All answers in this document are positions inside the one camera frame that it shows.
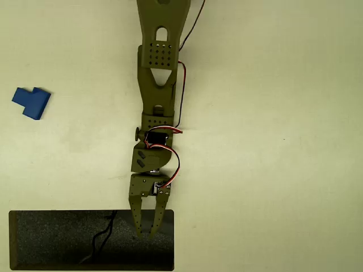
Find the blue T-shaped block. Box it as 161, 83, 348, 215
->
11, 87, 52, 121

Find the looping red white servo cable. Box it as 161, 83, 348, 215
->
147, 143, 182, 189

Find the thin black cable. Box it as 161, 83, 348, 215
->
79, 210, 119, 264

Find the short red white servo cable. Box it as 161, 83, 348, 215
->
143, 125, 184, 148

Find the long red and black cable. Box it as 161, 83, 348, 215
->
174, 0, 207, 129

